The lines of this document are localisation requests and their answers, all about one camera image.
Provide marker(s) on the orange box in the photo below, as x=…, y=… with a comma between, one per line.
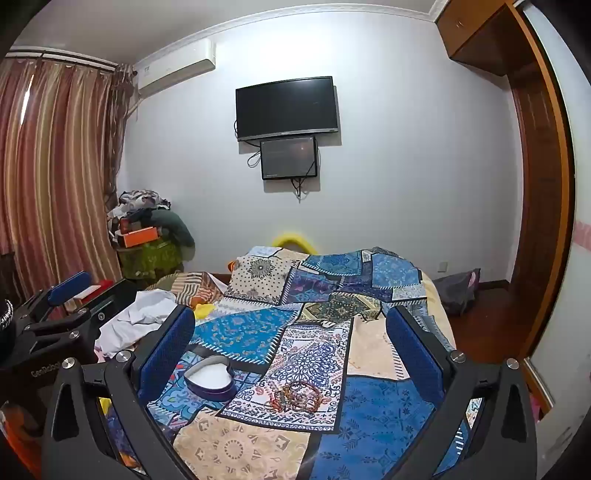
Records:
x=138, y=237

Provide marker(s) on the yellow cloth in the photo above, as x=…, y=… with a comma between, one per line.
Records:
x=205, y=310

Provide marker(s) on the white crumpled cloth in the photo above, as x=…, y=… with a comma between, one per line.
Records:
x=138, y=318

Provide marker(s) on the white air conditioner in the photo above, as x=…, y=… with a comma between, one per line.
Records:
x=178, y=67

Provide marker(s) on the heart-shaped purple jewelry box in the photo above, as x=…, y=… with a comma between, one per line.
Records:
x=210, y=376

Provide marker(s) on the wooden door frame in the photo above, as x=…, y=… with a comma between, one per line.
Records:
x=549, y=194

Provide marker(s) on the wooden overhead cabinet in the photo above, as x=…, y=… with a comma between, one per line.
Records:
x=475, y=30

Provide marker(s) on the small black monitor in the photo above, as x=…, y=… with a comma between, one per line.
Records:
x=288, y=158

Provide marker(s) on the person's orange clothing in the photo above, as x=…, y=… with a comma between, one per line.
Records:
x=16, y=434

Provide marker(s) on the red box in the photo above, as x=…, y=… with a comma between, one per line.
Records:
x=92, y=293

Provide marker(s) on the pile of clothes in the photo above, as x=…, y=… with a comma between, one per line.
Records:
x=147, y=207

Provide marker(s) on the white curtain rail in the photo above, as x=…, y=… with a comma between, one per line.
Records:
x=60, y=57

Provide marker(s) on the dark bag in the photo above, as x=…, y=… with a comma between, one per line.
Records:
x=455, y=288

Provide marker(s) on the patchwork blue blanket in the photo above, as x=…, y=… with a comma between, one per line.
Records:
x=323, y=350

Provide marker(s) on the striped beige cloth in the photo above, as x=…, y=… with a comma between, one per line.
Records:
x=194, y=286

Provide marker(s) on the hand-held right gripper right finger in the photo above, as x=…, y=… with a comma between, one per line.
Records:
x=411, y=350

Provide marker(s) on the green patterned cloth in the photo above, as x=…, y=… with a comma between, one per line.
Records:
x=147, y=261

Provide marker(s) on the striped red brown curtain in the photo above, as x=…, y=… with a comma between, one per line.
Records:
x=51, y=175

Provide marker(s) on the black wall television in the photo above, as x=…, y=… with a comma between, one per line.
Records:
x=286, y=107

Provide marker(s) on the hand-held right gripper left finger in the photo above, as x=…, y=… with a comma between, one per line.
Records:
x=166, y=350

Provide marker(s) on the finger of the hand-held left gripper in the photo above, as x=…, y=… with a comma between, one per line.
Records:
x=99, y=307
x=69, y=284

